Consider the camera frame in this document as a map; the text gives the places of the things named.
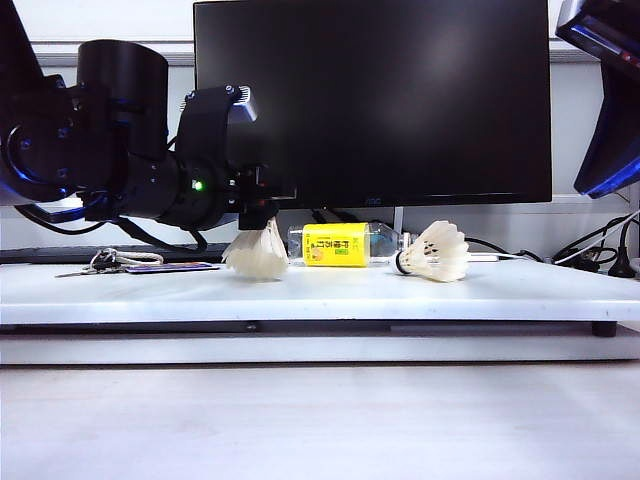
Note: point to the bunch of metal keys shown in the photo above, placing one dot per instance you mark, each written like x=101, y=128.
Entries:
x=100, y=262

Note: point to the silver monitor stand post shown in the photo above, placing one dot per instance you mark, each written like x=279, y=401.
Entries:
x=398, y=220

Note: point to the grey aluminium partition frame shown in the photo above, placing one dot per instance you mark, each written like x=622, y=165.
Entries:
x=565, y=207

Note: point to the black computer monitor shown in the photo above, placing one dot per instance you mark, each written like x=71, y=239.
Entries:
x=400, y=100

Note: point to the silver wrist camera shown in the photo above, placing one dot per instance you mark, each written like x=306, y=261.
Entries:
x=242, y=105
x=590, y=35

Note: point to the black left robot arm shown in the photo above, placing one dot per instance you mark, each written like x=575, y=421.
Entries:
x=50, y=150

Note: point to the shuttlecock with green cork sticker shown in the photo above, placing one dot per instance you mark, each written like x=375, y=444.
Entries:
x=260, y=255

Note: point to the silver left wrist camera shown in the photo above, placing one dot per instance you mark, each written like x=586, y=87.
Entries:
x=242, y=105

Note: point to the blue card tag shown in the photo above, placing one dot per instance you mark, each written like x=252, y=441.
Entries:
x=170, y=268

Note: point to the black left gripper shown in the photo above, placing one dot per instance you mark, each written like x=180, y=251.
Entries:
x=200, y=200

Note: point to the black power plug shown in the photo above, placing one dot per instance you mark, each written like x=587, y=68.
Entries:
x=622, y=267

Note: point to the white raised desk board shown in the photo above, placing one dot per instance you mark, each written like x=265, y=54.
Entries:
x=320, y=295

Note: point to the plastic bottle with yellow label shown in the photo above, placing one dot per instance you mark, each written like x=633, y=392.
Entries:
x=340, y=235

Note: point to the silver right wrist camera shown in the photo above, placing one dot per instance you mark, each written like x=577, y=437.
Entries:
x=590, y=35

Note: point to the black board foot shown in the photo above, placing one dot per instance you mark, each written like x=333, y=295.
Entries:
x=604, y=330

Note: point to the black keyboard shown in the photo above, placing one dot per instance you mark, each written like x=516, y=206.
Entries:
x=50, y=254

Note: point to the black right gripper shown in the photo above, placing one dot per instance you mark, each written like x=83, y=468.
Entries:
x=627, y=25

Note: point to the white feather shuttlecock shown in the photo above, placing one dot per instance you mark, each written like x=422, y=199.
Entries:
x=445, y=255

